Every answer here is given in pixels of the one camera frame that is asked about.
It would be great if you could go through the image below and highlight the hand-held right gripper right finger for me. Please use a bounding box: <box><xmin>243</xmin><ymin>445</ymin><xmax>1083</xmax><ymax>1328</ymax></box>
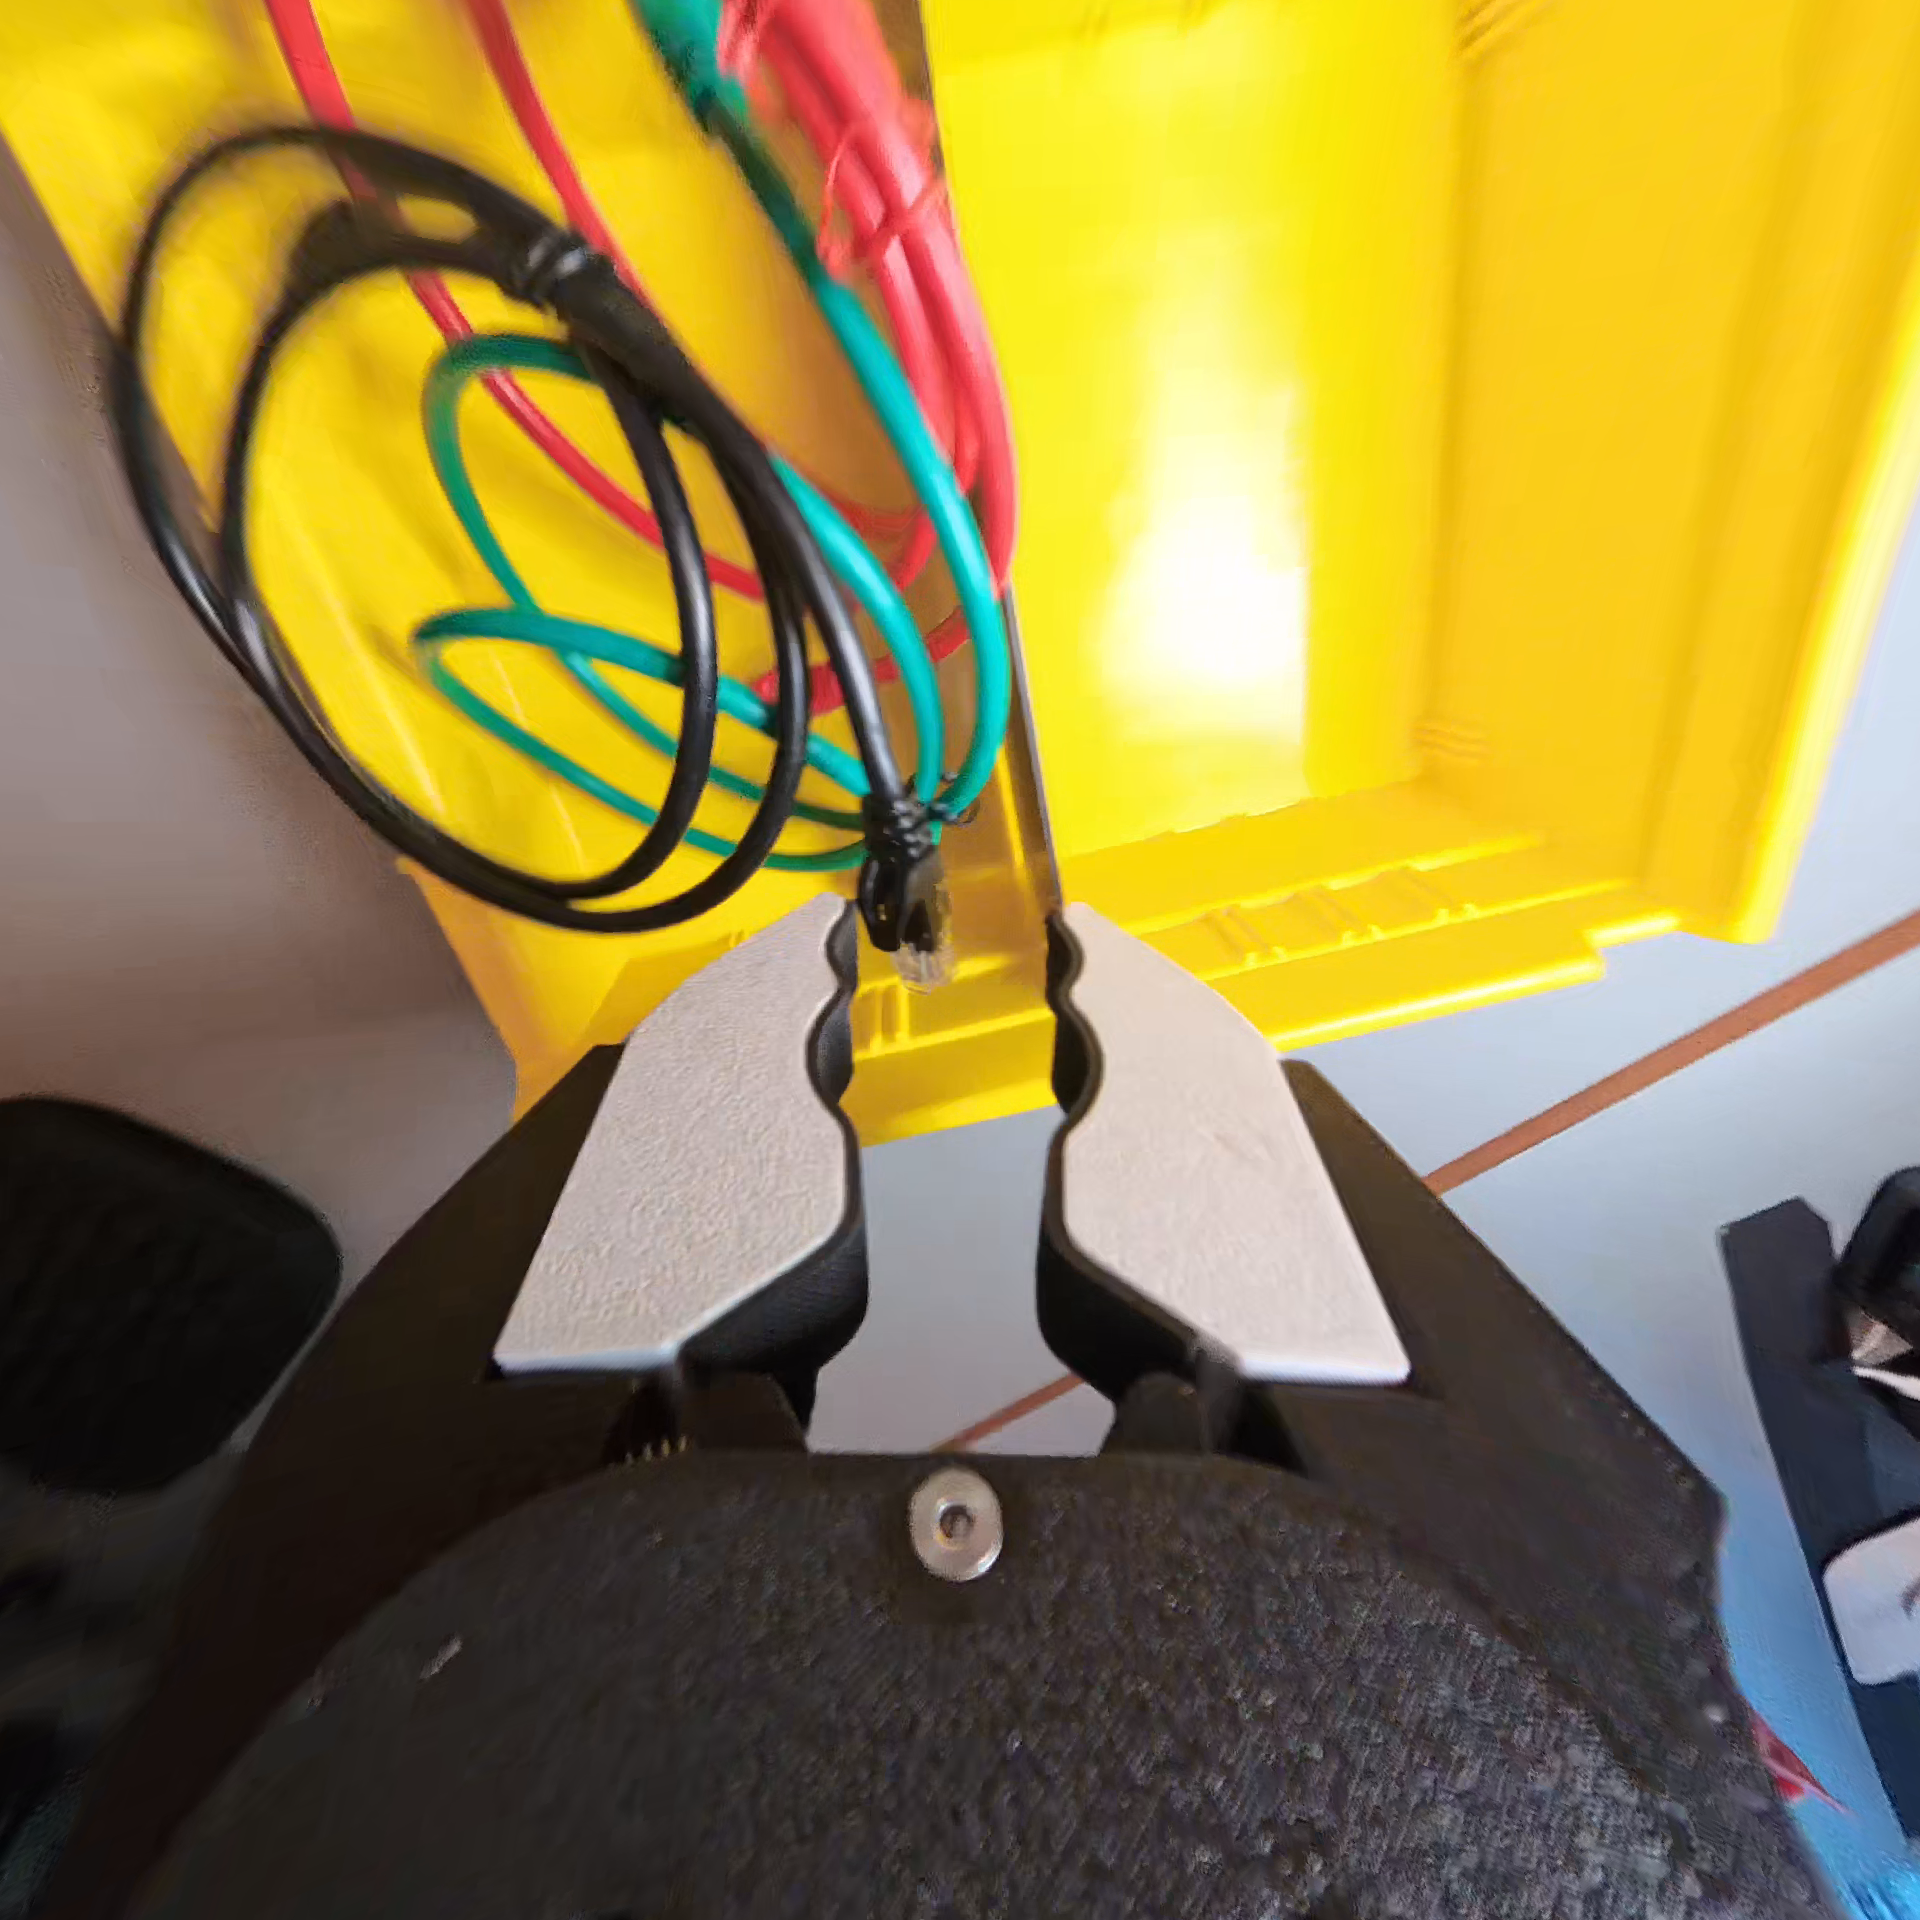
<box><xmin>1035</xmin><ymin>901</ymin><xmax>1413</xmax><ymax>1402</ymax></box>

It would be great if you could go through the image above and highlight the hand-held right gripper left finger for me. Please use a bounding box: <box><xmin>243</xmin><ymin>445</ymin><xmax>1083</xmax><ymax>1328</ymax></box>
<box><xmin>492</xmin><ymin>891</ymin><xmax>872</xmax><ymax>1420</ymax></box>

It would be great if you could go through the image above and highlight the yellow plastic storage bin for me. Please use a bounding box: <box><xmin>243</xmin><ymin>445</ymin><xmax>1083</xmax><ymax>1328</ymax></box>
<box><xmin>0</xmin><ymin>0</ymin><xmax>1920</xmax><ymax>1150</ymax></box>

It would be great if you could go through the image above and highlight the black ethernet cable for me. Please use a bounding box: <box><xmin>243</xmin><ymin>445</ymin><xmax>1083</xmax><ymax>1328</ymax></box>
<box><xmin>112</xmin><ymin>127</ymin><xmax>962</xmax><ymax>991</ymax></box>

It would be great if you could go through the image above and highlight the black mesh chair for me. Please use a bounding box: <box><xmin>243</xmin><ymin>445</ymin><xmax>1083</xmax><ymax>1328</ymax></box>
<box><xmin>0</xmin><ymin>1094</ymin><xmax>348</xmax><ymax>1501</ymax></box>

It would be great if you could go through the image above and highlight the black boxy device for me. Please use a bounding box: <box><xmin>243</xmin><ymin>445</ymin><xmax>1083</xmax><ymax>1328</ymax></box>
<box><xmin>1717</xmin><ymin>1167</ymin><xmax>1920</xmax><ymax>1839</ymax></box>

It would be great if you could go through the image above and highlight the green ethernet cable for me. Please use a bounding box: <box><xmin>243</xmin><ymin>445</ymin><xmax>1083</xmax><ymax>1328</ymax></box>
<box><xmin>412</xmin><ymin>0</ymin><xmax>1010</xmax><ymax>876</ymax></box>

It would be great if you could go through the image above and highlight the red ethernet cable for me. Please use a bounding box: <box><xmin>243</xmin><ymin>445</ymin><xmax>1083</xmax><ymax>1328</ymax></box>
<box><xmin>268</xmin><ymin>0</ymin><xmax>1022</xmax><ymax>714</ymax></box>

